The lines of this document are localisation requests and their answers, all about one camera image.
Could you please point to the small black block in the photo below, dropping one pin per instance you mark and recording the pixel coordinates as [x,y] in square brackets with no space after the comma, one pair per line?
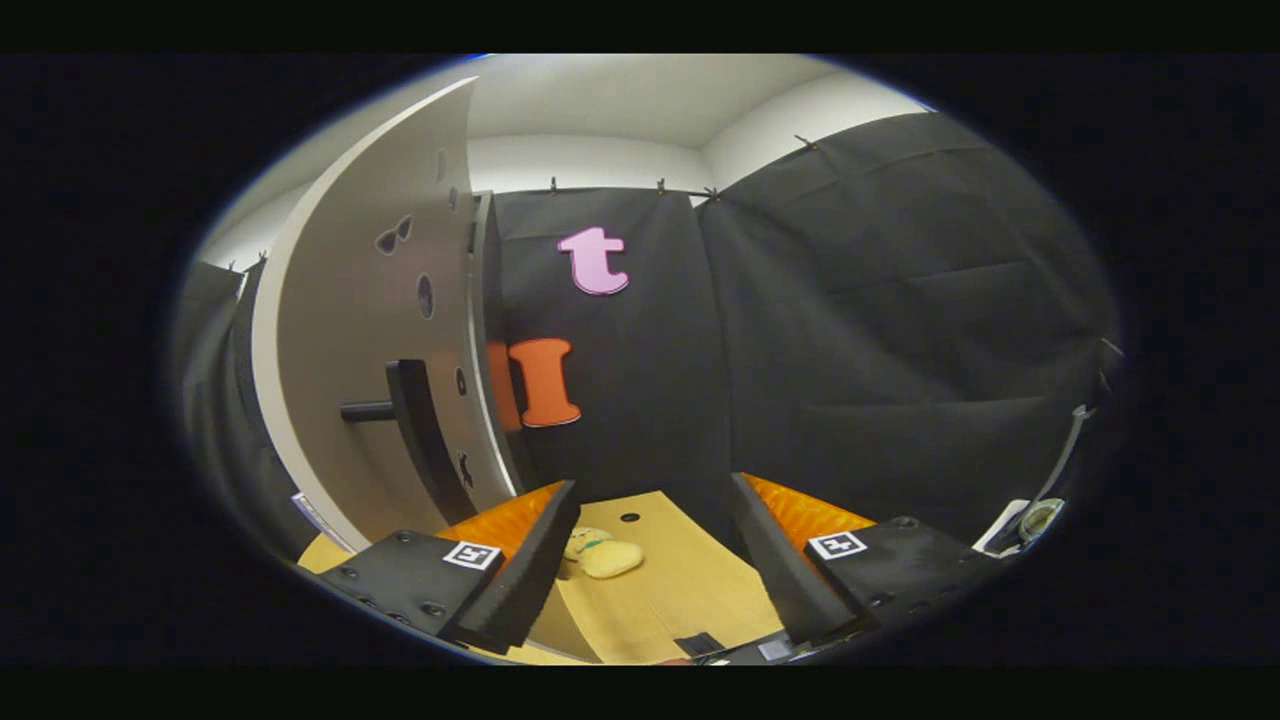
[700,643]

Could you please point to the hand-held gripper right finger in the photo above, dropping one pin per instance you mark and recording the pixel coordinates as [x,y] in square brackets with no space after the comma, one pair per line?
[775,570]

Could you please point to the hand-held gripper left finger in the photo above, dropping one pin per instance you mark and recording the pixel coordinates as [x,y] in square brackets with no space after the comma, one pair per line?
[530,570]

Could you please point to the dark grey cabinet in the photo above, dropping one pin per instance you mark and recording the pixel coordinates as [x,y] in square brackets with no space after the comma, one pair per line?
[492,300]

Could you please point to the yellow plush toy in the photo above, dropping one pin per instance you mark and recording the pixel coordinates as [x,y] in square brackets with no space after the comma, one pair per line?
[610,558]

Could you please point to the black backdrop cloth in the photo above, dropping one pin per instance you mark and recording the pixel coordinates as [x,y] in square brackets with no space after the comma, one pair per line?
[850,330]

